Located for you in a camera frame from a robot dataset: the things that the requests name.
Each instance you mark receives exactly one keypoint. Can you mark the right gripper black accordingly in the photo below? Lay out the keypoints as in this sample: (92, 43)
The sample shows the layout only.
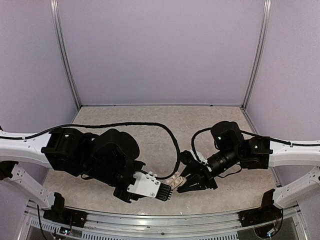
(201, 175)

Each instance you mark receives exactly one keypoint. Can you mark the right aluminium corner post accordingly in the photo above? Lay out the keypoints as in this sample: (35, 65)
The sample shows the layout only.
(258, 53)

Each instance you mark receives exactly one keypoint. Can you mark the aluminium corner post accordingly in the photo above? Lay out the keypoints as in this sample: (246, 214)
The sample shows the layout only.
(258, 53)
(54, 6)

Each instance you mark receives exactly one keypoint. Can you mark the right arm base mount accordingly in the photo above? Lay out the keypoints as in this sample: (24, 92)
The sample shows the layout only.
(266, 212)

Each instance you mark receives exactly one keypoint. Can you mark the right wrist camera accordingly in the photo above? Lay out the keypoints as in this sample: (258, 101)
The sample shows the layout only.
(198, 157)

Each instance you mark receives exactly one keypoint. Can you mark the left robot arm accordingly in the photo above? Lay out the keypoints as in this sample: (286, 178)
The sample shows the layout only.
(110, 158)

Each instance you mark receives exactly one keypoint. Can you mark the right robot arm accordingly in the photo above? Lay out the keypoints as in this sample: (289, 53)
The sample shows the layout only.
(258, 152)

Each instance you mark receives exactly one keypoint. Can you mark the left aluminium corner post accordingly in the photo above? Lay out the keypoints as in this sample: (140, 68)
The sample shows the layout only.
(54, 6)

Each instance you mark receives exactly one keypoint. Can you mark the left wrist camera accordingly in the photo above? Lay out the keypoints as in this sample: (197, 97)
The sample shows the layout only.
(147, 185)

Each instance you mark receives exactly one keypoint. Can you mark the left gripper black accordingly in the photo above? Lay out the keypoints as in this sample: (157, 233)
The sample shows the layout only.
(126, 198)

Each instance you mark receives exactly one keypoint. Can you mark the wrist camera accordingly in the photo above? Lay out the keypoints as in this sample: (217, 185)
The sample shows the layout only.
(147, 185)
(198, 157)

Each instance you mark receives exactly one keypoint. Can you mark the curved aluminium front rail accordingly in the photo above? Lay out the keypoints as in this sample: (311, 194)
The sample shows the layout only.
(209, 226)

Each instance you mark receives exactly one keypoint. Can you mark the white earbud charging case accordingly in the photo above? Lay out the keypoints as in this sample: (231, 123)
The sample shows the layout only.
(175, 181)

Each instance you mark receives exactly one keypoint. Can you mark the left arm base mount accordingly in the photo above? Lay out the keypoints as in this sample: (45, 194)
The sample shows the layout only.
(60, 214)

